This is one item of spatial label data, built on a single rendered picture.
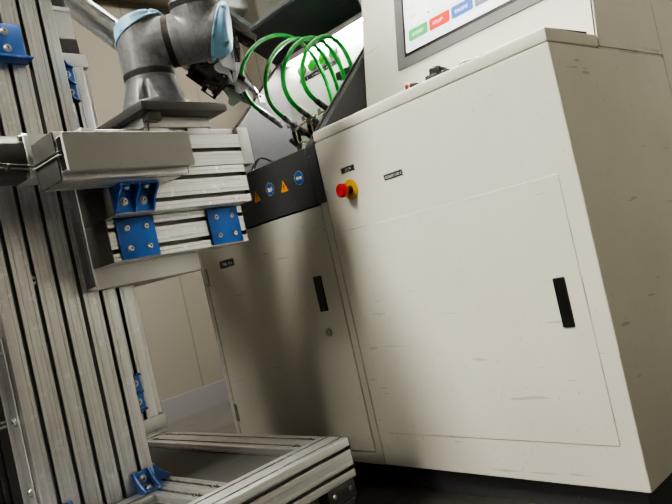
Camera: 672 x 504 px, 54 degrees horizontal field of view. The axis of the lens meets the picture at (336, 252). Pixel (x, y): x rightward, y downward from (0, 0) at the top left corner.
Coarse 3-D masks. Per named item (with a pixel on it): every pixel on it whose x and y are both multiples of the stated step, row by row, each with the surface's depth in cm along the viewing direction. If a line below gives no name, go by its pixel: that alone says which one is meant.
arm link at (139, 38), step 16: (128, 16) 145; (144, 16) 145; (160, 16) 147; (128, 32) 144; (144, 32) 144; (160, 32) 144; (128, 48) 145; (144, 48) 144; (160, 48) 145; (128, 64) 145; (144, 64) 144; (160, 64) 146; (176, 64) 149
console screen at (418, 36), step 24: (408, 0) 182; (432, 0) 176; (456, 0) 169; (480, 0) 163; (504, 0) 158; (528, 0) 153; (408, 24) 182; (432, 24) 175; (456, 24) 169; (480, 24) 163; (408, 48) 181; (432, 48) 174
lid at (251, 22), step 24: (240, 0) 238; (264, 0) 235; (288, 0) 233; (312, 0) 229; (336, 0) 227; (360, 0) 225; (240, 24) 248; (264, 24) 245; (288, 24) 243; (312, 24) 240; (336, 24) 238; (264, 48) 258; (288, 48) 256
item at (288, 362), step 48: (288, 240) 190; (240, 288) 211; (288, 288) 193; (336, 288) 178; (240, 336) 215; (288, 336) 197; (336, 336) 181; (240, 384) 220; (288, 384) 200; (336, 384) 184; (288, 432) 204; (336, 432) 187
